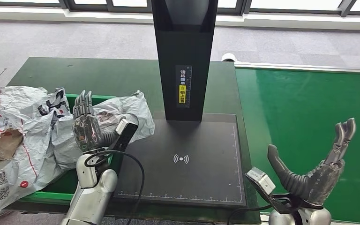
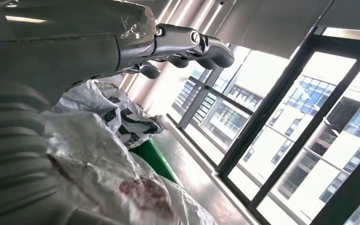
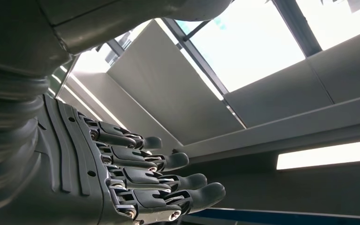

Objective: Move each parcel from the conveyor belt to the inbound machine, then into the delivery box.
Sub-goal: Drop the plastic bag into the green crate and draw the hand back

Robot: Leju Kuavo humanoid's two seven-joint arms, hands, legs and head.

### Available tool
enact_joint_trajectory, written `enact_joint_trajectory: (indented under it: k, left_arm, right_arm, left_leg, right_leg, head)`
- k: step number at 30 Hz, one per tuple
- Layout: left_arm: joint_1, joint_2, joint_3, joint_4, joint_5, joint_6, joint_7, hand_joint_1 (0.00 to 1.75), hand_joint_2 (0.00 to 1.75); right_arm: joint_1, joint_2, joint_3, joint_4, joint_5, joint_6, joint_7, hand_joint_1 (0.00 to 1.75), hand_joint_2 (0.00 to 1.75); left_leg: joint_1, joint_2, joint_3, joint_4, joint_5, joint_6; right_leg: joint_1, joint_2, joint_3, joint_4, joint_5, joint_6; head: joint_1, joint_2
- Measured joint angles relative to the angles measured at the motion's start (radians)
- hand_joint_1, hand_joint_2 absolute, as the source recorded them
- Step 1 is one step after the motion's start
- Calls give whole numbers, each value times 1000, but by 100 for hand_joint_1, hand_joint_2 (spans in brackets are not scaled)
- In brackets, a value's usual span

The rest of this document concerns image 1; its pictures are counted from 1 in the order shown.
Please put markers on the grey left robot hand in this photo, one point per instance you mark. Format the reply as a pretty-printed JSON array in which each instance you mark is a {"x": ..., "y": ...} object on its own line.
[{"x": 86, "y": 130}]

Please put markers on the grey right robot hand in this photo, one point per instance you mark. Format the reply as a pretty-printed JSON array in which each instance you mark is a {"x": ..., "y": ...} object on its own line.
[{"x": 316, "y": 177}]

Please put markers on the plain grey parcel bag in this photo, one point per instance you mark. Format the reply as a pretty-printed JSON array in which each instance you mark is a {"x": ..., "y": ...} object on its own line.
[{"x": 127, "y": 108}]

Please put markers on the grey parcel bag torn hole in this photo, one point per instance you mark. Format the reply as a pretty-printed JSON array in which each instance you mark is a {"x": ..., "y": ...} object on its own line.
[{"x": 18, "y": 149}]

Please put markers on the green conveyor belt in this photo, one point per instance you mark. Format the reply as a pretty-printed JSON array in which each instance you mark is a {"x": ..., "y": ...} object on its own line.
[{"x": 291, "y": 102}]

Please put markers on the black inbound scanner machine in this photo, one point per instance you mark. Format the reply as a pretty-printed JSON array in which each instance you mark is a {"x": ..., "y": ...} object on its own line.
[{"x": 183, "y": 139}]

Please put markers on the green plastic crate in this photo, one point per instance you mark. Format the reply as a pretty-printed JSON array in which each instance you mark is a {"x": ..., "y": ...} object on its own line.
[{"x": 55, "y": 189}]

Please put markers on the black yellow label sticker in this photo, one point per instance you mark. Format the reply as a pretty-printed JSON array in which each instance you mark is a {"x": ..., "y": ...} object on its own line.
[{"x": 183, "y": 90}]

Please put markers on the white window sill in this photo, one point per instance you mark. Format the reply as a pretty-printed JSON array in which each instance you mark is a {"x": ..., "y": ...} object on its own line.
[{"x": 74, "y": 15}]

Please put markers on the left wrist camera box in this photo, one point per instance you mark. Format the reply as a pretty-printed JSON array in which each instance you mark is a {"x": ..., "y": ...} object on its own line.
[{"x": 125, "y": 130}]

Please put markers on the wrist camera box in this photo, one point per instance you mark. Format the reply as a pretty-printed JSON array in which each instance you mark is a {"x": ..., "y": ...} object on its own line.
[
  {"x": 125, "y": 130},
  {"x": 260, "y": 181}
]

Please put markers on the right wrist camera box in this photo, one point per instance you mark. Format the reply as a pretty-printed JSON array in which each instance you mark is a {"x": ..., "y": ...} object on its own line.
[{"x": 260, "y": 181}]

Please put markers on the dark window frame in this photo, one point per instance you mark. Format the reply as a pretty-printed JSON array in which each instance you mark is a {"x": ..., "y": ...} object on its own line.
[{"x": 108, "y": 6}]

